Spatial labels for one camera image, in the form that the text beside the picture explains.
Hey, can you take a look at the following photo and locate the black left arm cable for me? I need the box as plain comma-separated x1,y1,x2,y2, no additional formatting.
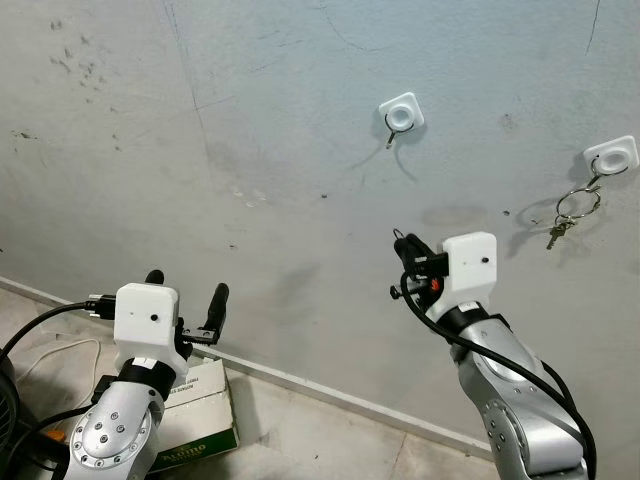
0,293,118,363

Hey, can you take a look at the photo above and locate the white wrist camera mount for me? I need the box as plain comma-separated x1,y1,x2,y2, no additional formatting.
438,231,500,311
113,283,191,377

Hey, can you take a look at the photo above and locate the thin white floor cable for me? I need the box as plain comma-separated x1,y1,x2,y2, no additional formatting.
15,337,103,389

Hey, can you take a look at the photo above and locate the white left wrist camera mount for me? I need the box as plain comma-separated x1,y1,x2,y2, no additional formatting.
113,283,191,377

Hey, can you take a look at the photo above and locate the black round fan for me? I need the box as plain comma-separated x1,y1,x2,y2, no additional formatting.
0,358,23,480

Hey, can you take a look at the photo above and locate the grey baseboard strip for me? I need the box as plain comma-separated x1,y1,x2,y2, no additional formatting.
0,276,493,458

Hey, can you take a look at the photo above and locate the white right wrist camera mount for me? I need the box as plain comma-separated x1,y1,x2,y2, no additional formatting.
438,231,500,311

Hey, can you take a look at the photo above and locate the white square wall hook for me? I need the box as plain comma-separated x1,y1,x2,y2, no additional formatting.
377,91,426,150
582,134,640,187

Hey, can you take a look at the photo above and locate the metal key ring with keys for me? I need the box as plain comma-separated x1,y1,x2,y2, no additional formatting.
544,178,604,252

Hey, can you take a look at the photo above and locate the white green cardboard box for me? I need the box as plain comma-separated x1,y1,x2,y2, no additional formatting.
148,357,242,474

